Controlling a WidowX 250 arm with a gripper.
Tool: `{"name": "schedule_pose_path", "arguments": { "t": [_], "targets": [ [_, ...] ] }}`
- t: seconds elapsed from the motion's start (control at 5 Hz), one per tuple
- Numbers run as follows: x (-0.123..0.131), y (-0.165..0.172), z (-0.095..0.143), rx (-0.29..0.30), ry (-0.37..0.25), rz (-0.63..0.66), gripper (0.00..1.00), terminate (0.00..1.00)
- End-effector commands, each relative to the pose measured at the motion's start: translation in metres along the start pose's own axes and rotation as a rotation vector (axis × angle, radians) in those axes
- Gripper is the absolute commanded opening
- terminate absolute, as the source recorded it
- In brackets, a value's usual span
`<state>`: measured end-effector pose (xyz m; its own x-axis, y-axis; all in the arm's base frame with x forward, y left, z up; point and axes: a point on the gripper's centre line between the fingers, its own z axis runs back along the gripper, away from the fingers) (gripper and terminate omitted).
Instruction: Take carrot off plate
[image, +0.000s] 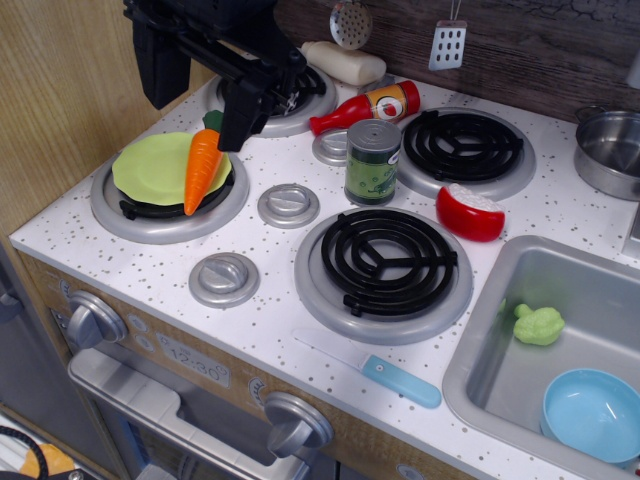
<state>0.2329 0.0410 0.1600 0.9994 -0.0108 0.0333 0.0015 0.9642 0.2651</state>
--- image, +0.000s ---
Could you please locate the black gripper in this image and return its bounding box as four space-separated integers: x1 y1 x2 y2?
133 9 307 152

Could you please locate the orange toy carrot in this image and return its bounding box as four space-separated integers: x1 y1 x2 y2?
183 110 223 216

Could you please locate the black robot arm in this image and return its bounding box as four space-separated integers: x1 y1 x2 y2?
124 0 307 152

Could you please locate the light green plate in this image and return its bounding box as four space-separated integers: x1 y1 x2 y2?
112 132 231 211

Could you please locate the back left stove burner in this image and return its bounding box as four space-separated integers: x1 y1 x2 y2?
205 66 337 138

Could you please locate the stove burner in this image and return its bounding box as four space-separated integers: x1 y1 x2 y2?
294 208 473 346
90 154 250 245
205 66 337 138
398 107 536 201

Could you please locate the front left stove burner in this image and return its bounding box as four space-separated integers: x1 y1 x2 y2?
90 154 250 245

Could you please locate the back silver stovetop knob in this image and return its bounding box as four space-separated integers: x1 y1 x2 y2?
312 129 347 167

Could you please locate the silver stovetop knob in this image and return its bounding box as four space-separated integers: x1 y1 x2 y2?
188 252 260 309
257 183 320 229
312 129 347 167

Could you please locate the middle silver stovetop knob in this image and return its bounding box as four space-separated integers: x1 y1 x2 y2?
257 183 320 229

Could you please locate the cream toy bottle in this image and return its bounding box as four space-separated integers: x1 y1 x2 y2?
301 41 387 86

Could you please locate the hanging silver skimmer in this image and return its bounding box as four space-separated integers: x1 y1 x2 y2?
329 1 373 50

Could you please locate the green label tin can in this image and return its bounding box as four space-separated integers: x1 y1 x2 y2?
344 119 402 206

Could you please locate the front silver stovetop knob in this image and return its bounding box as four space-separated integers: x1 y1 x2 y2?
188 252 260 309

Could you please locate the red ketchup bottle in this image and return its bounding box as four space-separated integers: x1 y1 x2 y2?
309 80 421 135

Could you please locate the hanging silver spatula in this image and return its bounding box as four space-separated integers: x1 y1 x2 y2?
428 1 467 71

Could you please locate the left oven dial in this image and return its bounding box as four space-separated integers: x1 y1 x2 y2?
67 290 128 349

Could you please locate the oven dial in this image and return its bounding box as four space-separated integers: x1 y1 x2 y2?
264 392 334 458
67 290 128 349

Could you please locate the front right stove burner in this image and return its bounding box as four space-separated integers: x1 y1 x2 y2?
294 208 473 346

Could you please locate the oven clock display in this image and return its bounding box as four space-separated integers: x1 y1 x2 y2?
156 333 231 389

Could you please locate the back right stove burner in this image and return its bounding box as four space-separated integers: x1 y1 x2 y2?
398 107 536 201

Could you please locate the red toy cheese wedge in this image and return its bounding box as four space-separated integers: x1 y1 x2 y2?
435 183 506 242

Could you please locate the right oven dial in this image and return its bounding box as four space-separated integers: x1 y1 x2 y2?
264 392 334 458

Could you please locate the steel pot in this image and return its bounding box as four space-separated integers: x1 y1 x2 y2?
574 105 639 201

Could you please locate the silver sink basin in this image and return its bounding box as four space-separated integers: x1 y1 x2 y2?
443 236 639 479

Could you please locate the green toy broccoli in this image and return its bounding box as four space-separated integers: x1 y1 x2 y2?
513 304 565 346

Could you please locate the light blue bowl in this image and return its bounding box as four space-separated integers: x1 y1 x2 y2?
540 369 639 469

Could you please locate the oven door handle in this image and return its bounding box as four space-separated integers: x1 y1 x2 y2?
68 351 310 479

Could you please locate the blue handled toy knife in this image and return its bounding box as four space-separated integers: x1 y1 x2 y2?
293 329 442 409

